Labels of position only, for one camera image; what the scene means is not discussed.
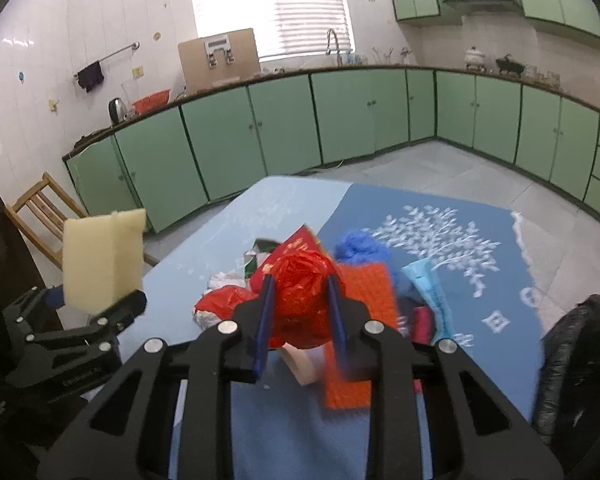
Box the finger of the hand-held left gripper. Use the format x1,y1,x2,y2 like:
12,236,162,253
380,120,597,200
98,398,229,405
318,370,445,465
27,290,148,361
2,285,66,346

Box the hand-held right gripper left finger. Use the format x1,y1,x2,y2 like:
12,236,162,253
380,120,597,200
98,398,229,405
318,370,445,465
36,275,281,480

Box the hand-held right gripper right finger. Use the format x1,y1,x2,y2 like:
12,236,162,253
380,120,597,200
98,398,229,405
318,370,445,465
325,274,566,480

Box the red plastic bag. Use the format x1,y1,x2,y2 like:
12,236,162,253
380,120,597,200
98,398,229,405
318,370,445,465
250,247,338,351
195,285,258,328

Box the blue and white paper cup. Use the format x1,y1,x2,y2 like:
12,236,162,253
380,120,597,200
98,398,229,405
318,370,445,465
279,344,327,387

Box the yellow foam sponge block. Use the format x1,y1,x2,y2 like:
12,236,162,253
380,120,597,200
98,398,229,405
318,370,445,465
61,208,147,313

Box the orange knitted cloth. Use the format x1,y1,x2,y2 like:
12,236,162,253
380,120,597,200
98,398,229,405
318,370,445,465
324,262,425,411

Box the white crumpled tissue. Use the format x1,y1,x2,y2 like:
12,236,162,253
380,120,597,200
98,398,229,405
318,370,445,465
206,270,253,293

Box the green and white carton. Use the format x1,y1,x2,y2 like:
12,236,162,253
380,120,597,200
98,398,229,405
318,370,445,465
244,237,282,281

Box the blue crumpled plastic cover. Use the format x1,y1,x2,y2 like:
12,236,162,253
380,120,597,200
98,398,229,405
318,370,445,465
334,230,392,267

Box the magenta cloth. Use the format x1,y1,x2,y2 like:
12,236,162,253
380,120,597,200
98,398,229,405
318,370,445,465
411,307,437,345

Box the cyan cloth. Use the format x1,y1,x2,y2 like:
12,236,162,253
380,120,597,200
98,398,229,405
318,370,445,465
401,258,457,341

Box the wooden chair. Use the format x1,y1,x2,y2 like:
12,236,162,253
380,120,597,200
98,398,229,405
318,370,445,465
4,171,161,272

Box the blue tree print tablecloth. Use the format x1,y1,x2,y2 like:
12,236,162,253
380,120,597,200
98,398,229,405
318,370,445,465
87,175,548,480

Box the steel electric kettle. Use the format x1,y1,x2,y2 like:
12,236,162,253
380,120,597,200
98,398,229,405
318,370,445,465
108,97,131,125

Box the green lower kitchen cabinets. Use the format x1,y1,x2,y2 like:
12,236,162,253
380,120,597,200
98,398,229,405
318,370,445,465
62,65,600,235

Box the red plastic basin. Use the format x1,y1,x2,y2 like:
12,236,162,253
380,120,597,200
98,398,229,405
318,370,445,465
131,88,173,115

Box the dark hanging towel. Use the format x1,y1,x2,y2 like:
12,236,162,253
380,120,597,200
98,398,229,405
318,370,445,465
76,61,105,93

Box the brown cardboard box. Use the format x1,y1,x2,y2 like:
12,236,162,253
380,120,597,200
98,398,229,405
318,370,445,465
177,28,261,97

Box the steel towel bar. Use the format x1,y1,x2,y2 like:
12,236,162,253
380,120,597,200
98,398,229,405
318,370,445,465
72,41,141,81

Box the steel kitchen faucet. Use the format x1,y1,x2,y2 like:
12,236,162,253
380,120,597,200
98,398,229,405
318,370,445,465
326,28,344,67

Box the black wok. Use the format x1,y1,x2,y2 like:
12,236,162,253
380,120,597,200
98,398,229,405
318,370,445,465
495,54,524,76

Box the white window blind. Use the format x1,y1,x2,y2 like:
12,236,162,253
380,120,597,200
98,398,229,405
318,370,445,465
187,0,353,62

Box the cluster of glass jars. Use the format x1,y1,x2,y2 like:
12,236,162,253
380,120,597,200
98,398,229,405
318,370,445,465
522,64,562,87

